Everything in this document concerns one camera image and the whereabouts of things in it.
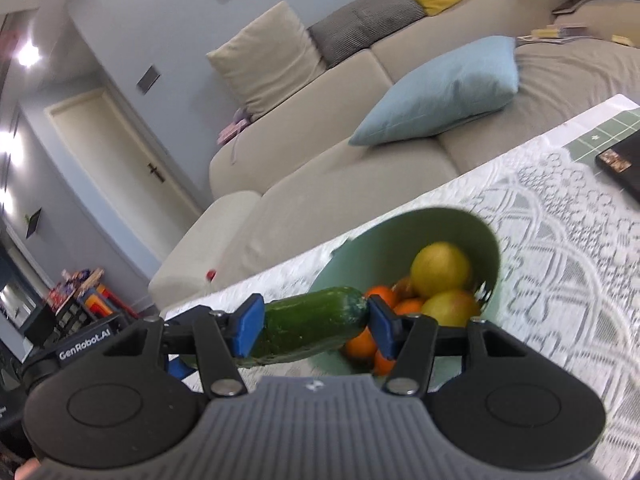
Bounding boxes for pink flat item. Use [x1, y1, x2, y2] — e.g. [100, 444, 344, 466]
[217, 107, 253, 145]

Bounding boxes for green cucumber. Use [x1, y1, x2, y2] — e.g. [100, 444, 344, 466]
[230, 286, 371, 367]

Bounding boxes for small wall picture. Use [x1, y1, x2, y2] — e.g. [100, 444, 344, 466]
[136, 64, 162, 95]

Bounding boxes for light blue cushion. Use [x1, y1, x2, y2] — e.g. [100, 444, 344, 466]
[348, 36, 519, 147]

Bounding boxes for white door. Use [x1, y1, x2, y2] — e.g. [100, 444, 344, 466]
[45, 86, 203, 266]

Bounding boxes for stack of colourful stools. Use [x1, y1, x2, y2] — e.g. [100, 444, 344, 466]
[75, 282, 141, 321]

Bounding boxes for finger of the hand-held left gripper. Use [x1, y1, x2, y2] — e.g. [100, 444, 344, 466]
[167, 354, 197, 382]

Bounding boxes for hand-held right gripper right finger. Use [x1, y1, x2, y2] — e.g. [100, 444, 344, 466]
[367, 296, 538, 396]

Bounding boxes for clutter of printed boxes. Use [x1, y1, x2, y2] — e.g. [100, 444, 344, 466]
[47, 267, 106, 306]

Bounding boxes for black notebook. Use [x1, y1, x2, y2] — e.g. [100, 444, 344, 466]
[595, 130, 640, 193]

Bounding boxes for green colander bowl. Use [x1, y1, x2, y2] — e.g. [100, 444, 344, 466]
[309, 206, 502, 377]

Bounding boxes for white lace tablecloth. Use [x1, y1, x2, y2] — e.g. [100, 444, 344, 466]
[165, 92, 640, 476]

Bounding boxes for yellow lemon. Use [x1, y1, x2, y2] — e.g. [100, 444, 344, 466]
[421, 288, 482, 328]

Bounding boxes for magazines with yellow edge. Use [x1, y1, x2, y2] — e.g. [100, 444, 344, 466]
[517, 22, 596, 43]

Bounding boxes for beige sofa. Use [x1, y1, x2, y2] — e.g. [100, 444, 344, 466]
[149, 0, 640, 311]

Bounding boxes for grey checked cushion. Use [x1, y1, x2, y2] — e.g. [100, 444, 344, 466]
[307, 0, 427, 68]

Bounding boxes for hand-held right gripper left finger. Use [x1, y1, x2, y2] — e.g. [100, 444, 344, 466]
[102, 294, 266, 397]

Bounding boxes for beige cushion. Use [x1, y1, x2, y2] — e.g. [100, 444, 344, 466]
[206, 0, 328, 116]

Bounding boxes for black book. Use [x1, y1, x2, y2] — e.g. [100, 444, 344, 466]
[551, 0, 596, 16]

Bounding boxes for yellow-green apple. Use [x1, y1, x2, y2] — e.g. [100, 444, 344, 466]
[410, 241, 474, 301]

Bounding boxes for thin white cable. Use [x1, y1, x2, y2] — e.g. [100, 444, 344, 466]
[227, 130, 246, 166]

